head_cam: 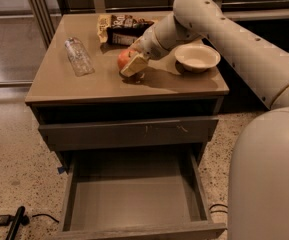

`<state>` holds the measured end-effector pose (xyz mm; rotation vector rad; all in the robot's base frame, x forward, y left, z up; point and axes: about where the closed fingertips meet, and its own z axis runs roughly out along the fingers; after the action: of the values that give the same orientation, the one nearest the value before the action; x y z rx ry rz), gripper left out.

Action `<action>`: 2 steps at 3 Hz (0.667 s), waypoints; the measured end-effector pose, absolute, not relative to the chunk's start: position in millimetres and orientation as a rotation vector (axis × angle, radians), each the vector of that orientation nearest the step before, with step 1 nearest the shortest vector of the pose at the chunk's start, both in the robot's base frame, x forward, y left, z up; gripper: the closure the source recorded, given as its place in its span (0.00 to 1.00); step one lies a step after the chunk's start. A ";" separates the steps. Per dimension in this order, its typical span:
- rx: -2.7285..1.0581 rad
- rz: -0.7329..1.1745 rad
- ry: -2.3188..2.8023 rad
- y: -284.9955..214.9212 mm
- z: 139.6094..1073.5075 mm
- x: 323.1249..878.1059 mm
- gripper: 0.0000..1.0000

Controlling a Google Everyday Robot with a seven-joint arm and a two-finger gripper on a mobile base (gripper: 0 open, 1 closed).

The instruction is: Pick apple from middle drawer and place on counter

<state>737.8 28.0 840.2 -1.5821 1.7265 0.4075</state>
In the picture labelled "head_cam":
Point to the blue tape piece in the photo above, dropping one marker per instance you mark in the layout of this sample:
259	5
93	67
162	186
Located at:
61	170

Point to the closed top drawer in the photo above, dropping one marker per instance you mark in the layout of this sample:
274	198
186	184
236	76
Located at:
136	133

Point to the grey drawer cabinet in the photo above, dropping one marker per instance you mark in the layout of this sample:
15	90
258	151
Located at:
164	90

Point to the black power adapter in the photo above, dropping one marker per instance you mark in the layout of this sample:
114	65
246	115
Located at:
5	220

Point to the brown chip bag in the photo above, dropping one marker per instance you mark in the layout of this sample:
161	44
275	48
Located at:
121	29

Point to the clear plastic water bottle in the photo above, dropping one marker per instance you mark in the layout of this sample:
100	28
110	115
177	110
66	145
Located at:
78	56

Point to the white bowl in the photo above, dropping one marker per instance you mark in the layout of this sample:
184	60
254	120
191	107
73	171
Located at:
196	57

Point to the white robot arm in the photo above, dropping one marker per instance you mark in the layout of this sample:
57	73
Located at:
258	192

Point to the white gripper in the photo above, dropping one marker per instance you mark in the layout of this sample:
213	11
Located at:
149	44

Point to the red apple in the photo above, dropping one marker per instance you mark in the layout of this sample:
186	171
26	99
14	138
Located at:
124	57

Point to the open middle drawer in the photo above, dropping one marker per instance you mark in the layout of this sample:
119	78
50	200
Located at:
129	195

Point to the black stick tool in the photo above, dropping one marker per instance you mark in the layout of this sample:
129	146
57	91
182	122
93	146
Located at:
20	219

